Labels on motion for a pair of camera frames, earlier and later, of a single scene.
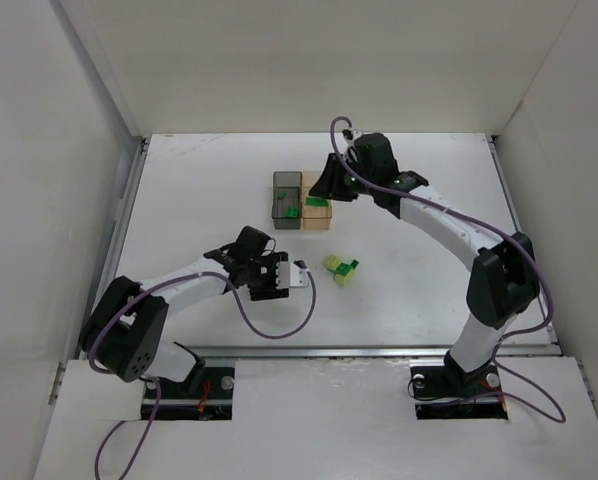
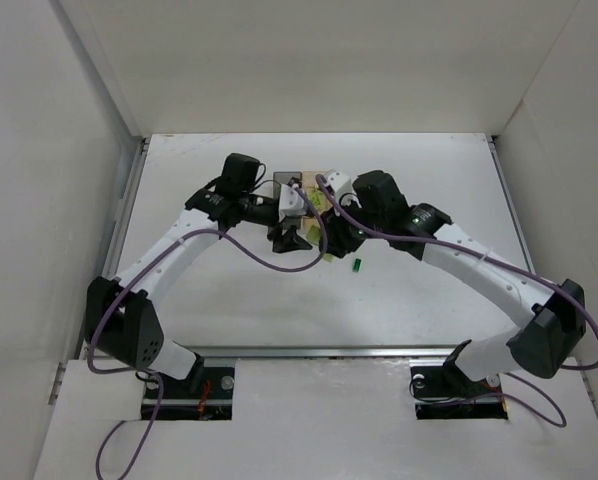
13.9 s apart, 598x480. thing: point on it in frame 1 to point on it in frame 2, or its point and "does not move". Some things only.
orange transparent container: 315,218 does not move
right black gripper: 341,176 to 336,240
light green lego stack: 343,273 to 314,235
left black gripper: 267,279 to 283,233
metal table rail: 316,353 does not move
